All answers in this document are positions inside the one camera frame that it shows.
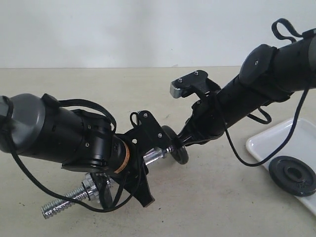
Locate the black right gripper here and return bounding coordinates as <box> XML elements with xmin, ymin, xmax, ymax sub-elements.
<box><xmin>177</xmin><ymin>92</ymin><xmax>230</xmax><ymax>147</ymax></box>

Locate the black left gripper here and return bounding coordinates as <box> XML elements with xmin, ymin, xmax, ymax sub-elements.
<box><xmin>115</xmin><ymin>131</ymin><xmax>155</xmax><ymax>207</ymax></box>

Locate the black weight plate end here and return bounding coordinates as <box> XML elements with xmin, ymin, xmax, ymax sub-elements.
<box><xmin>162</xmin><ymin>125</ymin><xmax>189</xmax><ymax>165</ymax></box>

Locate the black weight plate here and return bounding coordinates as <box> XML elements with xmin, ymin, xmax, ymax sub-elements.
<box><xmin>97</xmin><ymin>176</ymin><xmax>113</xmax><ymax>210</ymax></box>
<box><xmin>268</xmin><ymin>156</ymin><xmax>316</xmax><ymax>197</ymax></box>

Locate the chrome threaded dumbbell bar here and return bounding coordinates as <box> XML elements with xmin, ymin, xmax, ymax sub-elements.
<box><xmin>41</xmin><ymin>146</ymin><xmax>172</xmax><ymax>219</ymax></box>

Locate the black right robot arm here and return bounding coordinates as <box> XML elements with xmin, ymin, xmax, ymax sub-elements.
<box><xmin>172</xmin><ymin>37</ymin><xmax>316</xmax><ymax>146</ymax></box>

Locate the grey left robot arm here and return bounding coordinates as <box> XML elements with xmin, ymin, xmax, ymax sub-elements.
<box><xmin>0</xmin><ymin>94</ymin><xmax>154</xmax><ymax>212</ymax></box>

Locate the chrome spin-lock collar nut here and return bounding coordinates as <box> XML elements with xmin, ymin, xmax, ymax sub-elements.
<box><xmin>82</xmin><ymin>173</ymin><xmax>108</xmax><ymax>203</ymax></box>

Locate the white rectangular tray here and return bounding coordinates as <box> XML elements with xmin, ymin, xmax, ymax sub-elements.
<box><xmin>245</xmin><ymin>118</ymin><xmax>316</xmax><ymax>217</ymax></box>

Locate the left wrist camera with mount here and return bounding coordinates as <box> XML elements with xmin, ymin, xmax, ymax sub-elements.
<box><xmin>126</xmin><ymin>110</ymin><xmax>171</xmax><ymax>152</ymax></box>

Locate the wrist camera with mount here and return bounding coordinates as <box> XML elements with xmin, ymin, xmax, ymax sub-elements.
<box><xmin>169</xmin><ymin>70</ymin><xmax>221</xmax><ymax>100</ymax></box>
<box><xmin>126</xmin><ymin>110</ymin><xmax>171</xmax><ymax>152</ymax></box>

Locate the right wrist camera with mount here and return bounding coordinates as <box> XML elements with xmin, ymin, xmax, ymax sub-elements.
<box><xmin>169</xmin><ymin>70</ymin><xmax>221</xmax><ymax>100</ymax></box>

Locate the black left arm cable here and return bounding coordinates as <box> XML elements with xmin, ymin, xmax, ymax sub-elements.
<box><xmin>0</xmin><ymin>97</ymin><xmax>149</xmax><ymax>213</ymax></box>

